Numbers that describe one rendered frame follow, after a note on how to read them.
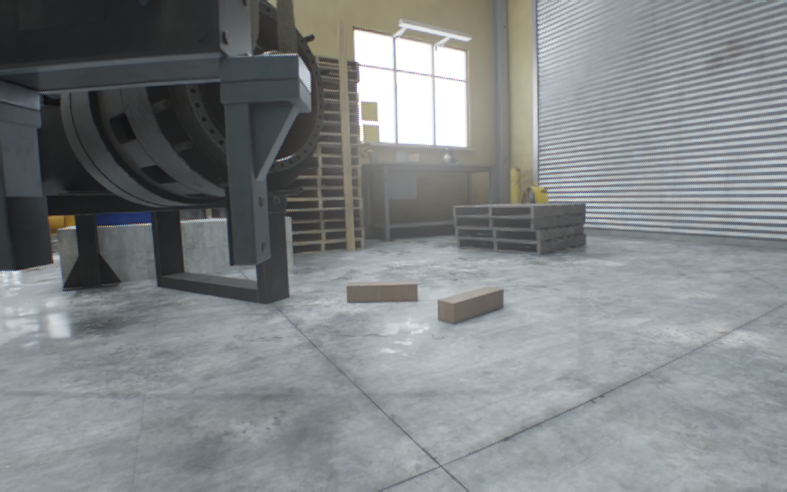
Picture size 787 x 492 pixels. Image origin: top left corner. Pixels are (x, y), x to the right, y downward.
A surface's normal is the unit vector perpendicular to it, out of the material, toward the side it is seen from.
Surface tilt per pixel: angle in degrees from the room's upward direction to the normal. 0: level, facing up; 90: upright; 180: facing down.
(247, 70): 90
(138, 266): 90
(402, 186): 90
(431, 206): 90
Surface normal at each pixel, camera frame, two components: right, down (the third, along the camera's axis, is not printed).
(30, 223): 1.00, -0.03
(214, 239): 0.48, 0.09
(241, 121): 0.01, 0.11
